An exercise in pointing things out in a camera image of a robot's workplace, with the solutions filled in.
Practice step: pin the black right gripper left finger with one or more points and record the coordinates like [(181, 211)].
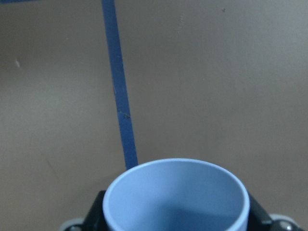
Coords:
[(94, 220)]

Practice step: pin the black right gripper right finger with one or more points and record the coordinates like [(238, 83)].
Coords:
[(258, 219)]

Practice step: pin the light blue cup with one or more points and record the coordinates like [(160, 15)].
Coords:
[(176, 194)]

